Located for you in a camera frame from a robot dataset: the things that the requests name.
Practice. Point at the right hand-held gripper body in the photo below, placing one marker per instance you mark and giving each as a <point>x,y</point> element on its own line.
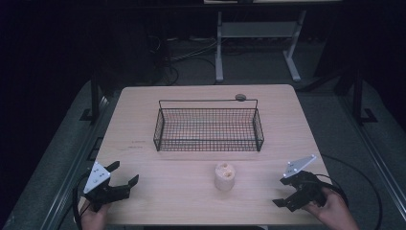
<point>307,190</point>

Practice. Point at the small grey round object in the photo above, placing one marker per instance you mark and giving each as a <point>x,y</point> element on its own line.
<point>240,97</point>

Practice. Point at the white metal stand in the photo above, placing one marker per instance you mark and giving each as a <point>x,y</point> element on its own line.
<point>255,29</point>

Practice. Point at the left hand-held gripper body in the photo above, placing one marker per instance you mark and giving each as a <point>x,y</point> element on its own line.
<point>96,177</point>

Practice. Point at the person's left hand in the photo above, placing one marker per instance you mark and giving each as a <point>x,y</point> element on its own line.
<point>92,218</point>

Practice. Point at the black metal stand post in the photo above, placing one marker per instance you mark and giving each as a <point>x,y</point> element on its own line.
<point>357,96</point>
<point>94,96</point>

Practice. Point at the aluminium rail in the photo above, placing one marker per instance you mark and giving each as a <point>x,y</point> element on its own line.
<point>373,153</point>
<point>73,166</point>

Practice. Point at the person's right hand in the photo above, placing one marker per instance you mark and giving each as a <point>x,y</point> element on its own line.
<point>333,211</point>

